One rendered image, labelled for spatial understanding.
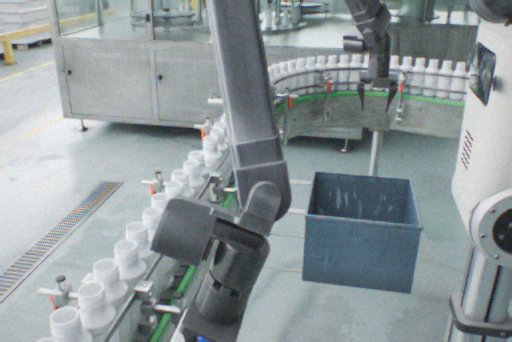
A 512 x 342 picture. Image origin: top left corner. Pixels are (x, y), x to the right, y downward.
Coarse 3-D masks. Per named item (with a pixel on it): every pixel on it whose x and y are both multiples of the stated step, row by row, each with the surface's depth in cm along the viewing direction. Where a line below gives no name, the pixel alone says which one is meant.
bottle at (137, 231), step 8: (128, 224) 88; (136, 224) 89; (144, 224) 88; (128, 232) 86; (136, 232) 86; (144, 232) 87; (136, 240) 86; (144, 240) 87; (144, 248) 87; (144, 256) 87; (152, 256) 88; (152, 280) 90; (152, 296) 91
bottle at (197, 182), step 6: (186, 162) 115; (192, 162) 115; (198, 162) 114; (186, 168) 113; (192, 168) 113; (198, 168) 114; (192, 174) 113; (198, 174) 114; (192, 180) 113; (198, 180) 114; (204, 180) 116; (192, 186) 113; (198, 186) 113; (198, 192) 114; (204, 192) 116; (204, 198) 116
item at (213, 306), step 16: (208, 272) 57; (208, 288) 56; (224, 288) 55; (192, 304) 59; (208, 304) 57; (224, 304) 56; (240, 304) 57; (192, 320) 56; (208, 320) 57; (224, 320) 57; (240, 320) 59; (192, 336) 56; (208, 336) 55; (224, 336) 56
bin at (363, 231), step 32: (320, 192) 166; (352, 192) 164; (384, 192) 162; (320, 224) 136; (352, 224) 134; (384, 224) 132; (416, 224) 137; (320, 256) 140; (352, 256) 138; (384, 256) 136; (416, 256) 134; (384, 288) 140
